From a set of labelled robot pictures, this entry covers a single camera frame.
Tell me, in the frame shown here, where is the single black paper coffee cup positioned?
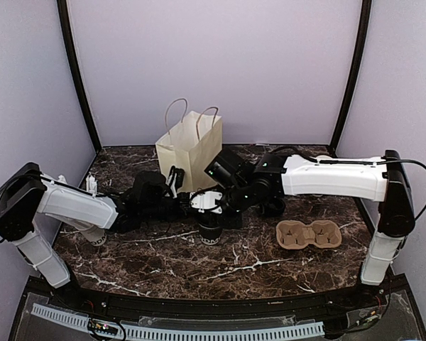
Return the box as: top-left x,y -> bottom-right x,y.
199,225 -> 223,246

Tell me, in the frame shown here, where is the cream paper bag with handles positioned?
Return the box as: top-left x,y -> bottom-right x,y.
155,107 -> 223,192

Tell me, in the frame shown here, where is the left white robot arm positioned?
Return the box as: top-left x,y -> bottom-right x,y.
0,162 -> 189,310

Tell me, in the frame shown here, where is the black corner post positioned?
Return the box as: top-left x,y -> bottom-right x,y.
56,0 -> 102,153
329,0 -> 372,153

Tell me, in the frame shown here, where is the left black corner post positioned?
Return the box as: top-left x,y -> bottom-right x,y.
56,0 -> 102,153

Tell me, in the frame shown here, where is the white cup holding straws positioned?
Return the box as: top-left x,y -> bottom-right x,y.
81,227 -> 107,247

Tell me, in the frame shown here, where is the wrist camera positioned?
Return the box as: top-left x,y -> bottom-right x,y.
190,190 -> 223,215
166,166 -> 185,198

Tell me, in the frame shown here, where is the stack of black coffee lids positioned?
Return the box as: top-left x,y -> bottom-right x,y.
258,197 -> 285,217

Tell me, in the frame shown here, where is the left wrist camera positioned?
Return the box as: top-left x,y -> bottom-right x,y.
166,166 -> 185,198

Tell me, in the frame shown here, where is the black front frame rail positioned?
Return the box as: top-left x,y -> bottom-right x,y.
25,275 -> 403,320

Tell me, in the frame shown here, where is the grey slotted cable duct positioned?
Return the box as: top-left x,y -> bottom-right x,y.
31,303 -> 324,340

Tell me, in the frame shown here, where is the brown pulp cup carrier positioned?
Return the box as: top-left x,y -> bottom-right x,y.
275,220 -> 342,250

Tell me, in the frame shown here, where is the right black corner post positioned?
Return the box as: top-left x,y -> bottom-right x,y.
329,0 -> 372,153

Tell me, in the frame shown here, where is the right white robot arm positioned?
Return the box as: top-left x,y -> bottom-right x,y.
197,149 -> 420,308

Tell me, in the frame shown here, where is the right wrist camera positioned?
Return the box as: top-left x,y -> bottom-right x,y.
190,190 -> 223,215

